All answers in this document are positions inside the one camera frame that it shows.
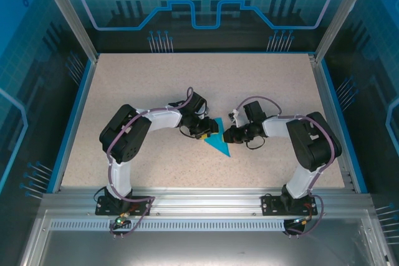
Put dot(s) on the blue paper sheet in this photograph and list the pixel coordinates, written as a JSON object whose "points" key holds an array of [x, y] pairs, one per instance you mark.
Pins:
{"points": [[219, 146]]}

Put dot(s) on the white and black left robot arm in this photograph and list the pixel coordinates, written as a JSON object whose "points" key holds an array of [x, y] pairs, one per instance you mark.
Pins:
{"points": [[124, 135]]}

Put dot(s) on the metal tray sheet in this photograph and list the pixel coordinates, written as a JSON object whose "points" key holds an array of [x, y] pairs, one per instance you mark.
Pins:
{"points": [[202, 250]]}

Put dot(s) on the blue table edge trim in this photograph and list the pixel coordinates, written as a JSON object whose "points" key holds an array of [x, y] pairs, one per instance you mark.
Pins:
{"points": [[76, 122], [341, 122]]}

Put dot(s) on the aluminium frame rail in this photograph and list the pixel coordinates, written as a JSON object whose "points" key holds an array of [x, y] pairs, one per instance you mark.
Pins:
{"points": [[202, 200]]}

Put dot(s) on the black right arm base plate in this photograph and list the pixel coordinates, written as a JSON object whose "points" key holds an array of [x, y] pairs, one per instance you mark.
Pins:
{"points": [[268, 205]]}

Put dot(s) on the aluminium side rail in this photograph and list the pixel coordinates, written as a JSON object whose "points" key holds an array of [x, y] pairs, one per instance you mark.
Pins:
{"points": [[333, 129]]}

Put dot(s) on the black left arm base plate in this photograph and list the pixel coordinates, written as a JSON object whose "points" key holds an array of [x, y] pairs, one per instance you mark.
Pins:
{"points": [[101, 208]]}

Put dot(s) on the aluminium frame post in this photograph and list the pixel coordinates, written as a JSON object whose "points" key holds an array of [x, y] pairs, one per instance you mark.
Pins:
{"points": [[339, 13], [71, 20]]}

